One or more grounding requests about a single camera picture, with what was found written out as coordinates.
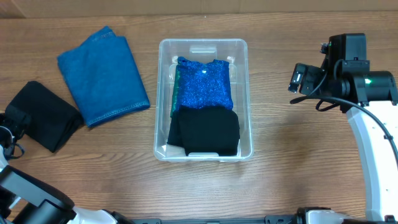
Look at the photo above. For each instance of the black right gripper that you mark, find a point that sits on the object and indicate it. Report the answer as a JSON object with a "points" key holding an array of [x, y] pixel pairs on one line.
{"points": [[316, 74]]}

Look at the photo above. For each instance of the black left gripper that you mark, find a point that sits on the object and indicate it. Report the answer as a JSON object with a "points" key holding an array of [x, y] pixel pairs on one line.
{"points": [[13, 119]]}

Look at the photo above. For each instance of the blue green sequin garment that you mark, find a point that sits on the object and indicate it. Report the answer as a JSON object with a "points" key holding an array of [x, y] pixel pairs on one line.
{"points": [[198, 85]]}

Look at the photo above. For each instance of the black cloth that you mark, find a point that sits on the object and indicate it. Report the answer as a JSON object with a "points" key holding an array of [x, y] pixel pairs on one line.
{"points": [[174, 137], [213, 129], [44, 116]]}

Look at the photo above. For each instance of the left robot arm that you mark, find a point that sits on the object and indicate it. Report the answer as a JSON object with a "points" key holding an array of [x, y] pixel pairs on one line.
{"points": [[25, 199]]}

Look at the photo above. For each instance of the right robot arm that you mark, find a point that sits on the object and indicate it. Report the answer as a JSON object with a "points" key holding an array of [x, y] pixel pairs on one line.
{"points": [[369, 101]]}

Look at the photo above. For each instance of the clear plastic storage bin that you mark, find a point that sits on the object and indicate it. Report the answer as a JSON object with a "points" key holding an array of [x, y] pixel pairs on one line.
{"points": [[234, 51]]}

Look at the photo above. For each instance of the folded blue denim cloth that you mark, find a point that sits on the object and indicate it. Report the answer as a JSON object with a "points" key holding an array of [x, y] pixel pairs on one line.
{"points": [[103, 78]]}

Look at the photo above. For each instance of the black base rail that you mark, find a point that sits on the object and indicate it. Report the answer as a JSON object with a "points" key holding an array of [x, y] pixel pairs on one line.
{"points": [[217, 220]]}

